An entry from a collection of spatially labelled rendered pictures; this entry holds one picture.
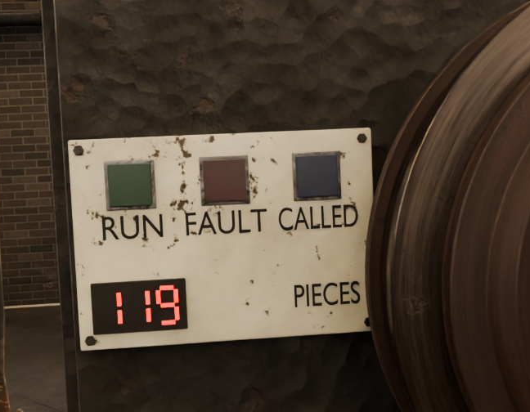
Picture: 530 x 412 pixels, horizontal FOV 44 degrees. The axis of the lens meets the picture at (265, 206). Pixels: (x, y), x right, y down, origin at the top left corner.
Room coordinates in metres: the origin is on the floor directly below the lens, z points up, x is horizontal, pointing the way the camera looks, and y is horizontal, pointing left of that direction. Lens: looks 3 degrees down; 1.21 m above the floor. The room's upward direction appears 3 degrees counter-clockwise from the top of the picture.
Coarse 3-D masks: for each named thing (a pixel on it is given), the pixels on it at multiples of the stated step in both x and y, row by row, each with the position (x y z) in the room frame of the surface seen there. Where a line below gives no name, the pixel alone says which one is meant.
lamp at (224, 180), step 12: (204, 168) 0.56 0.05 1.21; (216, 168) 0.56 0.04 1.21; (228, 168) 0.56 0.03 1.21; (240, 168) 0.56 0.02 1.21; (204, 180) 0.56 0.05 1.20; (216, 180) 0.56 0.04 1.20; (228, 180) 0.56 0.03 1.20; (240, 180) 0.56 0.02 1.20; (204, 192) 0.56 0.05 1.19; (216, 192) 0.56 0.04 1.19; (228, 192) 0.56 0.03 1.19; (240, 192) 0.56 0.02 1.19
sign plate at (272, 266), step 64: (192, 192) 0.56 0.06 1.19; (256, 192) 0.57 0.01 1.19; (128, 256) 0.56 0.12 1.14; (192, 256) 0.56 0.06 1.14; (256, 256) 0.57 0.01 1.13; (320, 256) 0.57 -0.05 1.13; (128, 320) 0.55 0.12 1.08; (192, 320) 0.56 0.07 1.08; (256, 320) 0.57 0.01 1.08; (320, 320) 0.57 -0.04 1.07
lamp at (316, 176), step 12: (300, 156) 0.57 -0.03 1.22; (312, 156) 0.57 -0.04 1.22; (324, 156) 0.57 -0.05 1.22; (336, 156) 0.57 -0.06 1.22; (300, 168) 0.57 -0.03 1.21; (312, 168) 0.57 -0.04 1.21; (324, 168) 0.57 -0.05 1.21; (336, 168) 0.57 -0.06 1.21; (300, 180) 0.57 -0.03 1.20; (312, 180) 0.57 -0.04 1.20; (324, 180) 0.57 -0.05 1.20; (336, 180) 0.57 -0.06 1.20; (300, 192) 0.57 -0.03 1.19; (312, 192) 0.57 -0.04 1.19; (324, 192) 0.57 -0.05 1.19; (336, 192) 0.57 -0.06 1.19
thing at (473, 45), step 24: (504, 24) 0.52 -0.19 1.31; (456, 72) 0.51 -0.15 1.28; (432, 96) 0.51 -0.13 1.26; (408, 120) 0.51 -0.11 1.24; (408, 144) 0.51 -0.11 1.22; (384, 168) 0.51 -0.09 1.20; (384, 192) 0.51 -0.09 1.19; (384, 216) 0.51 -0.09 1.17; (384, 336) 0.51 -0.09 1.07; (384, 360) 0.51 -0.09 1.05; (408, 408) 0.51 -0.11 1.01
